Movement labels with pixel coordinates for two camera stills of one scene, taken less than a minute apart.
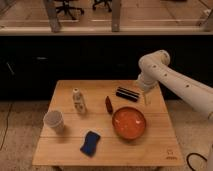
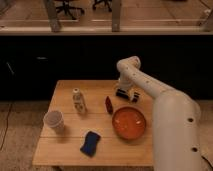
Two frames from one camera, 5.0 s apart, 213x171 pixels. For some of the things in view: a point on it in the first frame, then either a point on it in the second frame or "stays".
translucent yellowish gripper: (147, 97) -> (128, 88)
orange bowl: (129, 123) stays
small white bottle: (78, 101) stays
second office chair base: (105, 1) stays
